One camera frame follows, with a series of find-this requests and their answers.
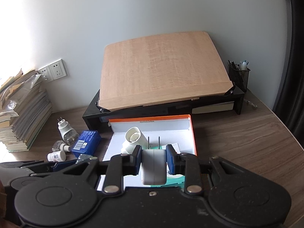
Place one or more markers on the light wooden board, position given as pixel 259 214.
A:
pixel 161 71

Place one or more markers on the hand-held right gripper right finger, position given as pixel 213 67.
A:
pixel 171 160

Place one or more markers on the white cube charger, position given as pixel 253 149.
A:
pixel 153 166

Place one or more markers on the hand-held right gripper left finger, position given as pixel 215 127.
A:
pixel 137 161

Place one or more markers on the glass bottle with white cap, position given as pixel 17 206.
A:
pixel 58 146

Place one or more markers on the cartoon bandage box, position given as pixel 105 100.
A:
pixel 177 179

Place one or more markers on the small white plug-in heater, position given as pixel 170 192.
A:
pixel 64 127

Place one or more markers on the blue plastic box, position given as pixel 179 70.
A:
pixel 85 142

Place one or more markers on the black monitor stand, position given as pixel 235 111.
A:
pixel 91 117

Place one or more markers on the small silver object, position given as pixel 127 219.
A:
pixel 250 103

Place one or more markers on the white pill bottle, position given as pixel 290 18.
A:
pixel 55 156

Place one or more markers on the clear glass refill bottle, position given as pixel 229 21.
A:
pixel 72 136

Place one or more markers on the clear plastic bag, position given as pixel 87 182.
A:
pixel 30 80

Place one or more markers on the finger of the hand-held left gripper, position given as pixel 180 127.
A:
pixel 21 164
pixel 64 166

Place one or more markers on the white wall socket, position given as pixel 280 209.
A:
pixel 44 73
pixel 57 69

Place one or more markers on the black mesh pen holder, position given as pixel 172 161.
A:
pixel 239 78

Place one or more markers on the stack of books and papers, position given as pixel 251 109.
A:
pixel 28 114

